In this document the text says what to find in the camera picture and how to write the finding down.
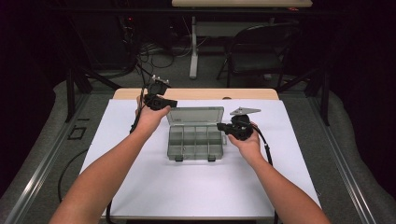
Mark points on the aluminium floor rail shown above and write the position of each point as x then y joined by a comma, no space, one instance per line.
46,161
342,168

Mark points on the person's right hand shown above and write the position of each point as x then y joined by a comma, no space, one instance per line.
250,149

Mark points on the person's left hand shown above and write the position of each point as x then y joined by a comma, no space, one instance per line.
148,119

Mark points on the dark computer tower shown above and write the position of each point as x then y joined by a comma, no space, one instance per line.
99,40

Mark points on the black folding chair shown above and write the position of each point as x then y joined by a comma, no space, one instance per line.
258,60

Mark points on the black metal stand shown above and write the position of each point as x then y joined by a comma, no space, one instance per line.
71,93
325,93

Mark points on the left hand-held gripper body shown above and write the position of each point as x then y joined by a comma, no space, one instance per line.
155,101

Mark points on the white table cover sheet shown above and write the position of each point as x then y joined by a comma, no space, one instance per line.
193,186

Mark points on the short black tape strip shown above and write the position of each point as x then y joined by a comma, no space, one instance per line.
83,119

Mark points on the grey translucent compartment box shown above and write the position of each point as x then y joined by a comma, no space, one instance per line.
194,143

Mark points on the white desk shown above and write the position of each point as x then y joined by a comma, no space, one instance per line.
193,46

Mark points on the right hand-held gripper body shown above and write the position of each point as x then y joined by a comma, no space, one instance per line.
241,129

